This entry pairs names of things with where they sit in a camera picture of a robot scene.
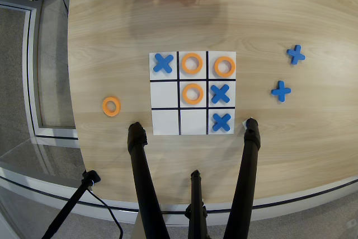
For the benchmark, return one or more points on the blue foam X piece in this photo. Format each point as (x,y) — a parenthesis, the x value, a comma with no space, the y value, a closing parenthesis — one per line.
(281,91)
(296,54)
(220,93)
(221,122)
(163,63)

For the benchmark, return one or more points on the thin black stand pole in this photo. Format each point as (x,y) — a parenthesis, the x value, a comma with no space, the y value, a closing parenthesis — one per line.
(70,205)

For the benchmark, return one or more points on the white tic-tac-toe board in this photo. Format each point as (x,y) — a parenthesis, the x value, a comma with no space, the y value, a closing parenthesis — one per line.
(165,93)

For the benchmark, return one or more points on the short black tripod leg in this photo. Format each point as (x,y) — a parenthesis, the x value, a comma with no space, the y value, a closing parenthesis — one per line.
(196,194)

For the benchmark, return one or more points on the small white label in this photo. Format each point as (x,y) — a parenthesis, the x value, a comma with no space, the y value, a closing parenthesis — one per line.
(244,123)

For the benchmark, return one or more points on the grey metal floor frame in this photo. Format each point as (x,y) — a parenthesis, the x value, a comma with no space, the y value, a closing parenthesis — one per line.
(30,82)

